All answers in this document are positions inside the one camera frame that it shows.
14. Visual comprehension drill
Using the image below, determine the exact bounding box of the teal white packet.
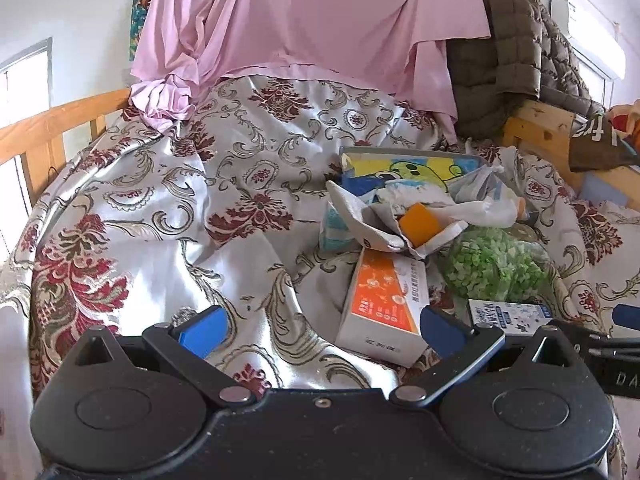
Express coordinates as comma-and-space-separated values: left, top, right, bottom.
319, 200, 363, 253

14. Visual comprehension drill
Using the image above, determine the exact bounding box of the pink bed sheet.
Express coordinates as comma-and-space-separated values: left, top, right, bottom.
129, 0, 493, 122

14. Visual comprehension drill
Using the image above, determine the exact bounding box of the clear plastic bag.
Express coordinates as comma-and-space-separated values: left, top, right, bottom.
447, 162, 526, 228

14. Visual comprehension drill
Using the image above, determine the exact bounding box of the floral satin blanket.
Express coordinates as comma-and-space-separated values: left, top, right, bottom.
0, 75, 640, 480

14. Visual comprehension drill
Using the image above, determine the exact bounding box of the brown puffer jacket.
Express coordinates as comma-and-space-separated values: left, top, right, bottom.
445, 0, 606, 141

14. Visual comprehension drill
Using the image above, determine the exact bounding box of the small blue white box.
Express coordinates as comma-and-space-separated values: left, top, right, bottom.
467, 297, 553, 336

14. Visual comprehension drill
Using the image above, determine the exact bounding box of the white air conditioner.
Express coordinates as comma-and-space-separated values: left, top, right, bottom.
547, 0, 627, 80

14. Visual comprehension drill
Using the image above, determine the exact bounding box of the orange felt cloth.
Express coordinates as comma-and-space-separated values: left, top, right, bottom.
398, 203, 446, 245

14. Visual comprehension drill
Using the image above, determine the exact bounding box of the dark brown printed cloth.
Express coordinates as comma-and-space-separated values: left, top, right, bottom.
569, 112, 640, 173

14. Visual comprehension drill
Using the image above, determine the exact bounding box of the window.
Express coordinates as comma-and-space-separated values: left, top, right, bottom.
0, 37, 53, 266

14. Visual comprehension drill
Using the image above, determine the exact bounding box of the light blue board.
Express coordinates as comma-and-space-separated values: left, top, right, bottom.
582, 167, 626, 206

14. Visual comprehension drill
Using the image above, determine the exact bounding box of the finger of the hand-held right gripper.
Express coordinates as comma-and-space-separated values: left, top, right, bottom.
611, 303, 640, 333
582, 332, 640, 361

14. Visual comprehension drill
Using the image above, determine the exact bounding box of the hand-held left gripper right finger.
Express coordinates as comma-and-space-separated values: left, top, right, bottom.
389, 305, 583, 407

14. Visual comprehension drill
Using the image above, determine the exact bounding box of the orange and white box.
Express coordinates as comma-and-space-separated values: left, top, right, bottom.
334, 249, 431, 368

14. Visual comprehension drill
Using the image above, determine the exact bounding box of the yellow cartoon picture tray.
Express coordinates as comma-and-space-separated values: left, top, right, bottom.
339, 146, 493, 198

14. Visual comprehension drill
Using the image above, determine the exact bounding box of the light wooden bed frame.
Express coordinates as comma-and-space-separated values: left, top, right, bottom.
502, 99, 640, 211

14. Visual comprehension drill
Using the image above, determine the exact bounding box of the teal wall poster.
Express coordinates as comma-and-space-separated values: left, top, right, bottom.
129, 0, 160, 63

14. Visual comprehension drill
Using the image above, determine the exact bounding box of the bag of green beads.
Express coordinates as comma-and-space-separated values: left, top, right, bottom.
437, 225, 551, 306

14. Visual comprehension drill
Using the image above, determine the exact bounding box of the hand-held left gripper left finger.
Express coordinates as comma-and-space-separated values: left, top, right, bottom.
66, 304, 257, 406

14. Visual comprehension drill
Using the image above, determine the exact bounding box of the wooden bed rail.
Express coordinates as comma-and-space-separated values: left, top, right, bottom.
0, 87, 132, 211

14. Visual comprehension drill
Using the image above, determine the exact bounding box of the paper with orange block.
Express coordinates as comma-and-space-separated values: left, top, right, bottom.
326, 180, 468, 261

